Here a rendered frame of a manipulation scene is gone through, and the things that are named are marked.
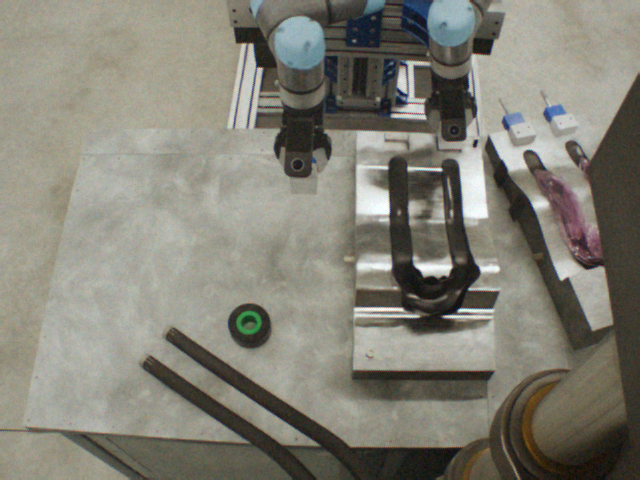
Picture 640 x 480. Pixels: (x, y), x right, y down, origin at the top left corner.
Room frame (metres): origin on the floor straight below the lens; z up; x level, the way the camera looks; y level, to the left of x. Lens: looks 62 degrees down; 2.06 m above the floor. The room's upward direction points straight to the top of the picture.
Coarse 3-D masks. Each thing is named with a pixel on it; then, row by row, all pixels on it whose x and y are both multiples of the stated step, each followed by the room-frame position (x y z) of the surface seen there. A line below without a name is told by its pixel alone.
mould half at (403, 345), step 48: (432, 144) 0.86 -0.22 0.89; (480, 144) 0.86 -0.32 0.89; (384, 192) 0.74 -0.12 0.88; (432, 192) 0.74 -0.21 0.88; (480, 192) 0.75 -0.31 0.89; (384, 240) 0.62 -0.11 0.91; (432, 240) 0.62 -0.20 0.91; (480, 240) 0.62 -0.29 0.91; (384, 288) 0.52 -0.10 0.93; (480, 288) 0.51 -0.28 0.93; (384, 336) 0.45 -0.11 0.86; (432, 336) 0.45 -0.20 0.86; (480, 336) 0.45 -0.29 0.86
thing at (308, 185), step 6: (312, 162) 0.77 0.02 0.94; (312, 168) 0.75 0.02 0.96; (312, 174) 0.74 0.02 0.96; (294, 180) 0.73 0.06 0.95; (300, 180) 0.73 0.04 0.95; (306, 180) 0.73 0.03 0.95; (312, 180) 0.73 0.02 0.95; (294, 186) 0.73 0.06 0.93; (300, 186) 0.73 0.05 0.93; (306, 186) 0.73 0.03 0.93; (312, 186) 0.73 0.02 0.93; (294, 192) 0.73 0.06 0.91; (300, 192) 0.73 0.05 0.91; (306, 192) 0.73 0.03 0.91; (312, 192) 0.73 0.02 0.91
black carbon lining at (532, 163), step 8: (568, 144) 0.90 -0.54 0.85; (576, 144) 0.90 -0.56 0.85; (528, 152) 0.87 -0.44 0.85; (536, 152) 0.87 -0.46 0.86; (568, 152) 0.87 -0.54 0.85; (576, 152) 0.88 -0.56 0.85; (528, 160) 0.85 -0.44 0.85; (536, 160) 0.85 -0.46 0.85; (576, 160) 0.85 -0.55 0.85; (528, 168) 0.83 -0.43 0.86; (536, 168) 0.83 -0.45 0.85; (544, 168) 0.83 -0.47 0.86; (584, 264) 0.59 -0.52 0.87
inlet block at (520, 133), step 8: (504, 104) 1.00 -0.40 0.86; (504, 120) 0.95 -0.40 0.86; (512, 120) 0.94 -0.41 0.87; (520, 120) 0.95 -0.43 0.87; (504, 128) 0.94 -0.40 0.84; (512, 128) 0.91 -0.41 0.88; (520, 128) 0.91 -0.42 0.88; (528, 128) 0.91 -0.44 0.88; (512, 136) 0.90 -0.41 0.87; (520, 136) 0.89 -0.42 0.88; (528, 136) 0.89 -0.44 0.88; (520, 144) 0.89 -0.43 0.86
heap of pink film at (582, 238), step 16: (544, 176) 0.78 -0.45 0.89; (560, 176) 0.77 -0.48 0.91; (560, 192) 0.73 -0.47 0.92; (560, 208) 0.69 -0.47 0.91; (576, 208) 0.70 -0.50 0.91; (560, 224) 0.67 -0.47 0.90; (576, 224) 0.66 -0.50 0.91; (592, 224) 0.67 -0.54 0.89; (576, 240) 0.63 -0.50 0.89; (592, 240) 0.63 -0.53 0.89; (576, 256) 0.61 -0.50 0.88; (592, 256) 0.60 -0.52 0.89
